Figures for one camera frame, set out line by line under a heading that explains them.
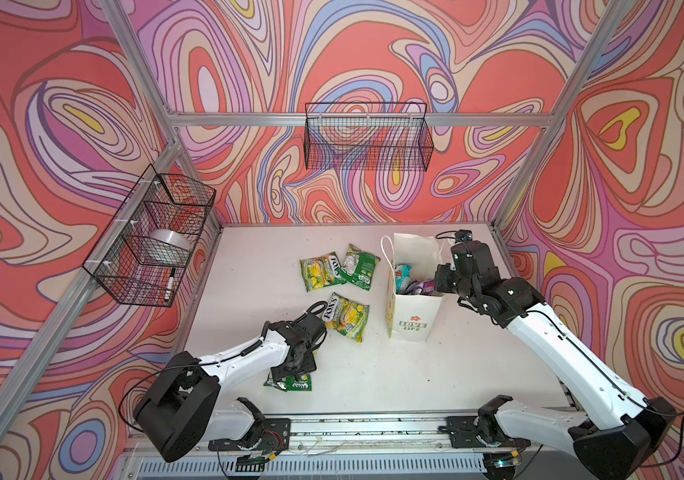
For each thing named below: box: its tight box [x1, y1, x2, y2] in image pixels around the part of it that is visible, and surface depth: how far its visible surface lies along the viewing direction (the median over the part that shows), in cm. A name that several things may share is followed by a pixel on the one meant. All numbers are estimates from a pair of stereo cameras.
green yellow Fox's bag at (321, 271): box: [299, 251, 345, 292], surface depth 104 cm
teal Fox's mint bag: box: [395, 264, 413, 295], surface depth 88 cm
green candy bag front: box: [263, 372, 312, 392], surface depth 82 cm
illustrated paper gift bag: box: [380, 233, 447, 342], surface depth 82 cm
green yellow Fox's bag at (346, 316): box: [322, 292, 369, 343], surface depth 93 cm
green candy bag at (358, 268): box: [339, 243, 381, 291], surface depth 104 cm
